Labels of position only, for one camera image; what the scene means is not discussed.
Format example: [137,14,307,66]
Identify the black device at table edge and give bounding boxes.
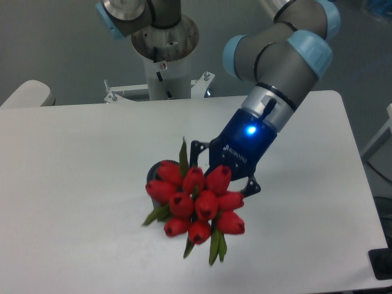
[368,248,391,281]

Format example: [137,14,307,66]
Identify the white metal base bracket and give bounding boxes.
[104,71,216,104]

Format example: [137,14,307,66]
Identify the black cable on pedestal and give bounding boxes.
[152,45,174,100]

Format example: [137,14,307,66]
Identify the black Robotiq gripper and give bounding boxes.
[189,109,277,198]

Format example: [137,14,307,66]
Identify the red tulip bouquet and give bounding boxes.
[143,142,245,265]

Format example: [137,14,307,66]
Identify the white furniture frame right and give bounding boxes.
[360,104,391,162]

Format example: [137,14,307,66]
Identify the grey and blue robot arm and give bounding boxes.
[96,1,341,196]

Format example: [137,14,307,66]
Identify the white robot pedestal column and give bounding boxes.
[143,57,191,101]

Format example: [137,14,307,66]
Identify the dark grey ribbed vase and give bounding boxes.
[145,160,183,208]

